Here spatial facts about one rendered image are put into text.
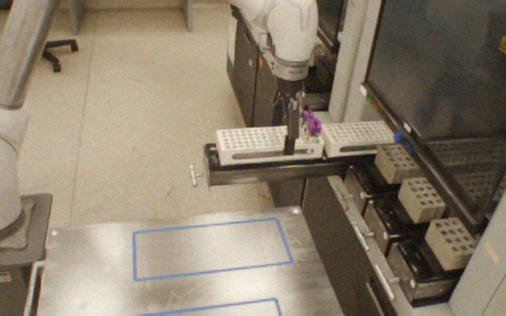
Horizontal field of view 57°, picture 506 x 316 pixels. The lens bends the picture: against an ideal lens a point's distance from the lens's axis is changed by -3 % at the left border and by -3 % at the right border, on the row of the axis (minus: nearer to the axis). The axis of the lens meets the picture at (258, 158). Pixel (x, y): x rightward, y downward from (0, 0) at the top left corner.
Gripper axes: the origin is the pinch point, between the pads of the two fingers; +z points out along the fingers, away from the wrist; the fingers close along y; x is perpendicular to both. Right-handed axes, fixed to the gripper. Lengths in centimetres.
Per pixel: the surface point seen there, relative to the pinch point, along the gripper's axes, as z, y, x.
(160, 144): 86, -122, -31
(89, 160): 86, -111, -70
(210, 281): 4, 45, -27
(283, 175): 8.4, 6.8, -0.5
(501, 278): -8, 63, 27
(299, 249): 3.9, 38.7, -5.8
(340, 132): -0.5, -0.2, 18.0
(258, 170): 5.8, 6.8, -8.1
